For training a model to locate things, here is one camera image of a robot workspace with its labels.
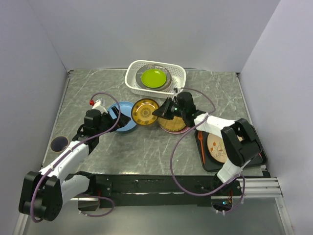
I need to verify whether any grey plate with deer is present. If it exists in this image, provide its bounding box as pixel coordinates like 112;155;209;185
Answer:
135;64;172;91

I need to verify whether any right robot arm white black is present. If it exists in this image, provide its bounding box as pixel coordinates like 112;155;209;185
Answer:
152;92;264;195

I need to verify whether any peach plate with bird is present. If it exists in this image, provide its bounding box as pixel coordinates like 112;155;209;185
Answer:
207;133;228;164

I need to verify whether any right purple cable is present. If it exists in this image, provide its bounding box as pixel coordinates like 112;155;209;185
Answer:
169;87;246;213

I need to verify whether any black plastic tray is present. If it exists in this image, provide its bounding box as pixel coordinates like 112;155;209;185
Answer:
194;130;268;172

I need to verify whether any orange plastic fork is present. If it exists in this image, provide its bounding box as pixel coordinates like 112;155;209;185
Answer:
198;131;205;164

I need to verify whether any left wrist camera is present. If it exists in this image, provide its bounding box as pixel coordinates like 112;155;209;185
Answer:
89;98;108;113

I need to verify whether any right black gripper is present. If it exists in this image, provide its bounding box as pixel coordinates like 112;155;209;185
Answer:
153;97;186;120

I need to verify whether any black base frame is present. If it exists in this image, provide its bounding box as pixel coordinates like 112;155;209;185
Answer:
67;171;243;208

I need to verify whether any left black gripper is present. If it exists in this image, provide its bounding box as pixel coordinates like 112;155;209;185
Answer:
96;106;131;136

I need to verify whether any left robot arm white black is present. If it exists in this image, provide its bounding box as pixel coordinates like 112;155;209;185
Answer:
18;107;131;223

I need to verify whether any green plastic plate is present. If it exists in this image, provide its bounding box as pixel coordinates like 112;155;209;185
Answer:
140;69;167;88

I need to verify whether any blue plate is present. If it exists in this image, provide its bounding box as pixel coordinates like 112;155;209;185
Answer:
107;101;136;133

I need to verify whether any white perforated plastic basket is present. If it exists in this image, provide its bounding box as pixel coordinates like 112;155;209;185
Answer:
124;60;186;99

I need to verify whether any yellow patterned brown-rimmed plate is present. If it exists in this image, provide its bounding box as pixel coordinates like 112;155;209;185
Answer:
131;98;159;126

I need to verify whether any pink plate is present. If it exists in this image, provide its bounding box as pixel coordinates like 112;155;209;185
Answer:
161;125;190;134

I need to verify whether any yellow woven plate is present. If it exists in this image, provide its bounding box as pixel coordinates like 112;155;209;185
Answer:
157;117;186;132

